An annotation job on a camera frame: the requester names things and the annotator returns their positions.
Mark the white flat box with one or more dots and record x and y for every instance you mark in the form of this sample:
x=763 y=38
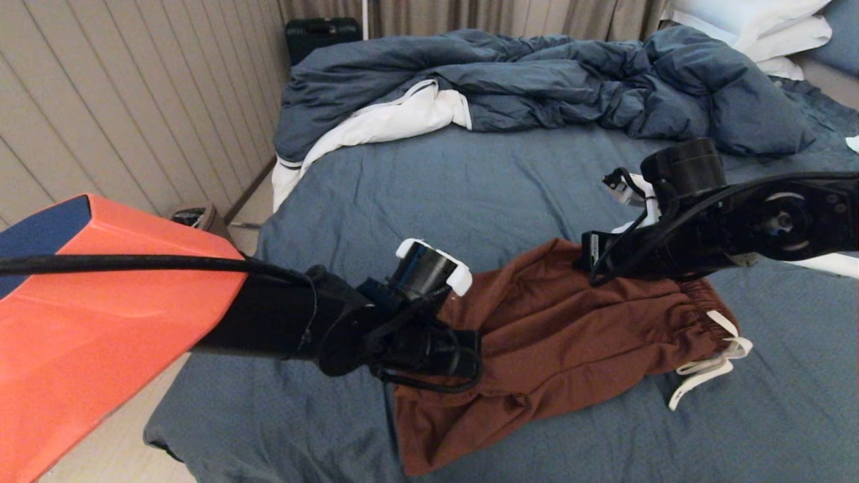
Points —
x=835 y=265

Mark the white vertical pole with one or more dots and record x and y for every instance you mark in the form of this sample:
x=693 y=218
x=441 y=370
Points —
x=365 y=17

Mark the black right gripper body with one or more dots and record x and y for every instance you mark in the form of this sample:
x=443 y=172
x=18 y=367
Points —
x=658 y=251

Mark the crumpled blue duvet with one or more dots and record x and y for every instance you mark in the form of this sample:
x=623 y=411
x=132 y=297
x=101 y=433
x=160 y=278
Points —
x=537 y=75

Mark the black suitcase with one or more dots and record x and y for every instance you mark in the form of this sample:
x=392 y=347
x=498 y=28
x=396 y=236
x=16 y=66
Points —
x=322 y=37

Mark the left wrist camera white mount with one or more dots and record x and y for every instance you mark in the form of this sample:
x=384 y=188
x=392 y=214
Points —
x=429 y=272

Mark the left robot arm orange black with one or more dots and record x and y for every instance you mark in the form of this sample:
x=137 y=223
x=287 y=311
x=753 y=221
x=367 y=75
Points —
x=134 y=335

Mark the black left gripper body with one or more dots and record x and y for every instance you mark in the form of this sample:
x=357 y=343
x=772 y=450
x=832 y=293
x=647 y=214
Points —
x=429 y=349

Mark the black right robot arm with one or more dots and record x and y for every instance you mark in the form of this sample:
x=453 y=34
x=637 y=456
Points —
x=792 y=218

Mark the white duvet lining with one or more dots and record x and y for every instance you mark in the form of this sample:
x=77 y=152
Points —
x=389 y=121

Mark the white paper scrap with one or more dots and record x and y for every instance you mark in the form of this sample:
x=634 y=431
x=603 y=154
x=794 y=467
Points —
x=853 y=143

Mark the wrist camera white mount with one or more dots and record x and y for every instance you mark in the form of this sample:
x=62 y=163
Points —
x=429 y=272
x=671 y=178

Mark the blue bed sheet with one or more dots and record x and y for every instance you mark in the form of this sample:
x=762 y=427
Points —
x=470 y=194

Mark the beige curtain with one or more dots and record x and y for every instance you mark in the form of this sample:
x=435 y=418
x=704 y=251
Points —
x=470 y=15

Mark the brown elastic-waist shorts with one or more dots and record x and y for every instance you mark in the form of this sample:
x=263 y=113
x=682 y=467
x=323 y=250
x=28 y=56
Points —
x=557 y=349

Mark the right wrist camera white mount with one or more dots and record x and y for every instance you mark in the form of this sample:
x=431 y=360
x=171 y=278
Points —
x=671 y=178

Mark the brown square trash bin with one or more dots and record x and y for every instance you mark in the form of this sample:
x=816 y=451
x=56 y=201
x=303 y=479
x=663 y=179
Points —
x=208 y=221

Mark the blue pillow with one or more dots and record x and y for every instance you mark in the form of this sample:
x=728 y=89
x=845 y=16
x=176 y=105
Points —
x=842 y=30

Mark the large white pillow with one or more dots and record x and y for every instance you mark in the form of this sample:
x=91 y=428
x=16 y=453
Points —
x=738 y=15

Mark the bin liner bag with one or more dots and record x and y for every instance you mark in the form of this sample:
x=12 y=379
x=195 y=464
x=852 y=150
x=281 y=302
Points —
x=188 y=216

